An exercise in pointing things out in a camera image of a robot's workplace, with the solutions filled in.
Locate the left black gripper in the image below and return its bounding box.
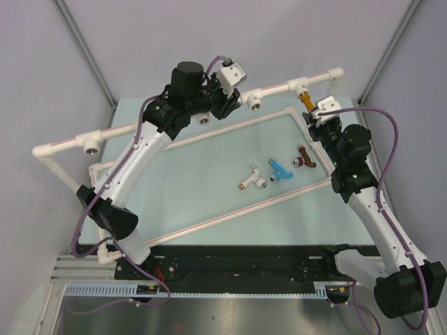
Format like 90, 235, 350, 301
188, 72, 242, 121

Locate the orange water faucet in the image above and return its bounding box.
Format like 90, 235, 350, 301
299, 91, 316, 113

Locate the white PVC pipe frame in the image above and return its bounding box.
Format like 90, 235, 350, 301
32, 68, 344, 264

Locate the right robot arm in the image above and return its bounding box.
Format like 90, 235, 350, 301
303, 113, 446, 319

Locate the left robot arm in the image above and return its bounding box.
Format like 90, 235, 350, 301
72, 59, 246, 279

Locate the brown water faucet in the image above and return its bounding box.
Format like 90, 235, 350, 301
292, 145, 317, 168

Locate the blue water faucet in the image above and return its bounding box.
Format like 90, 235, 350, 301
268, 158, 294, 184

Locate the white water faucet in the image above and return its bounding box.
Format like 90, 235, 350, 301
239, 164, 268, 191

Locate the light blue table mat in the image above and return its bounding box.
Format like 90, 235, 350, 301
127, 97, 372, 245

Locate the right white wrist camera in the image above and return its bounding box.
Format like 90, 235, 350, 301
311, 96, 342, 126

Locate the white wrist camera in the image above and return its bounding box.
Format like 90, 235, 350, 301
216, 62, 247, 96
311, 96, 342, 126

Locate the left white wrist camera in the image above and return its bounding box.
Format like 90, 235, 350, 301
216, 62, 247, 96

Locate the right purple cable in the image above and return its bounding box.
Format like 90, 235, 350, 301
316, 106, 430, 334

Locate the purple cable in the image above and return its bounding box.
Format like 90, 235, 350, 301
316, 106, 430, 334
64, 54, 231, 310

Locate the white slotted cable duct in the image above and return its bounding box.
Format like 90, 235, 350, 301
64, 281, 336, 299

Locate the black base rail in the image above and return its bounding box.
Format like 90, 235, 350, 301
114, 245, 352, 295

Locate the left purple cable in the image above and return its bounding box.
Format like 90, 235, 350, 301
64, 54, 231, 310

